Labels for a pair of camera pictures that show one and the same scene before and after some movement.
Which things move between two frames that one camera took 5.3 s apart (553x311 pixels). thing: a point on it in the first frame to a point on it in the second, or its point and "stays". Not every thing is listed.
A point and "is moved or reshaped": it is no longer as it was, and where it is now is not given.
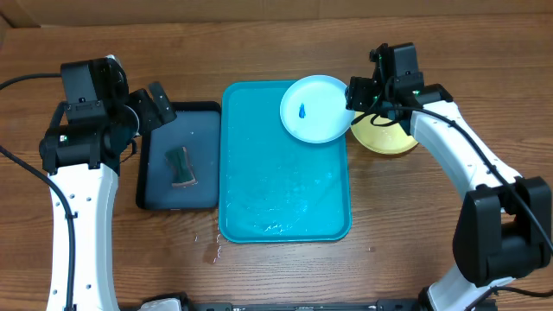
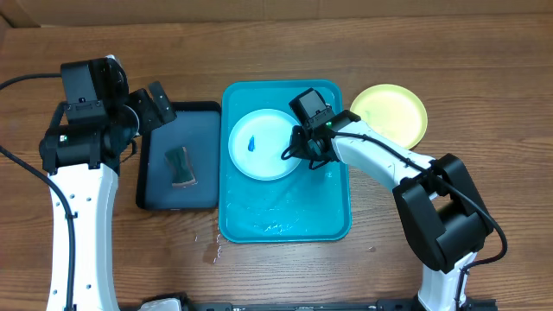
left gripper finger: [164, 109] stays
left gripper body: [143, 104] stays
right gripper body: [357, 95] to [300, 144]
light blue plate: [314, 109] is moved or reshaped
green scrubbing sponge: [182, 172] stays
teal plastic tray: [275, 187] stays
